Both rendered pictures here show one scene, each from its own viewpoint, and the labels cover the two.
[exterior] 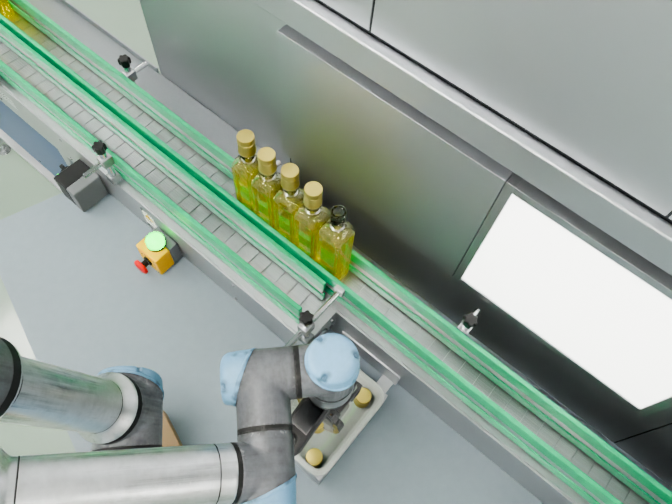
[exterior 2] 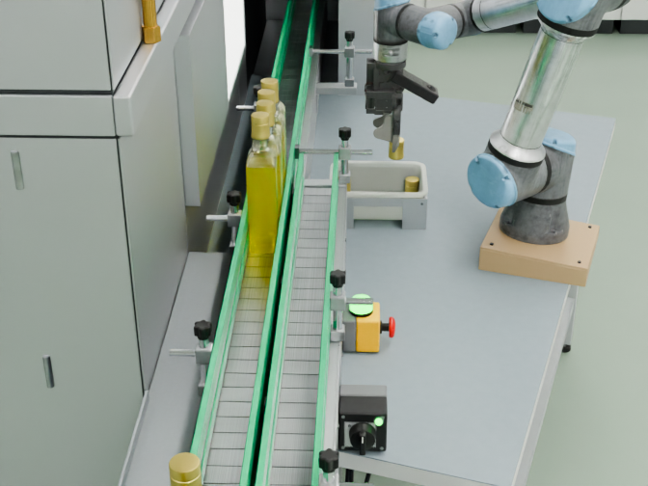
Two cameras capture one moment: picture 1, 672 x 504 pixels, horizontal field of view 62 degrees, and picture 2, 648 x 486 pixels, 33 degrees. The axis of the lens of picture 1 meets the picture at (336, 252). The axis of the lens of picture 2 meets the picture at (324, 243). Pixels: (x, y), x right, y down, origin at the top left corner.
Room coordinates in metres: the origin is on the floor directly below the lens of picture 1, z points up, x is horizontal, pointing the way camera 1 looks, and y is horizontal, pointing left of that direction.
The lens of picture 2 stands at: (1.57, 1.87, 1.96)
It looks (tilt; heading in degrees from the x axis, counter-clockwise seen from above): 29 degrees down; 238
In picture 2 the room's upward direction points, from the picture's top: straight up
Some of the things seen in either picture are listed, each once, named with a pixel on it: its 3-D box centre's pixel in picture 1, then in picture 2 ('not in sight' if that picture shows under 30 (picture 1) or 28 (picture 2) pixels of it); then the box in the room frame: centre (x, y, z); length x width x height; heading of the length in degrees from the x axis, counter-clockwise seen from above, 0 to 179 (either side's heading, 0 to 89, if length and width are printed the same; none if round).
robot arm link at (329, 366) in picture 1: (329, 368); (392, 15); (0.23, -0.01, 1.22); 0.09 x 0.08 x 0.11; 102
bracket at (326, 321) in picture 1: (317, 329); (325, 195); (0.42, 0.02, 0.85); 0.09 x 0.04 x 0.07; 146
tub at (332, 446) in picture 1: (322, 411); (377, 193); (0.26, -0.01, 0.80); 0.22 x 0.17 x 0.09; 146
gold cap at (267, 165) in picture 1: (267, 161); (265, 113); (0.64, 0.15, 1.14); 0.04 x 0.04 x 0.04
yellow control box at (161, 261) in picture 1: (159, 252); (362, 327); (0.59, 0.42, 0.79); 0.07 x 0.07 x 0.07; 56
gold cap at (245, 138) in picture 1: (246, 143); (260, 125); (0.67, 0.20, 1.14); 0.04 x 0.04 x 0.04
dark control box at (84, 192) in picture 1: (81, 186); (363, 418); (0.74, 0.66, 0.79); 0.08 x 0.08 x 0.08; 56
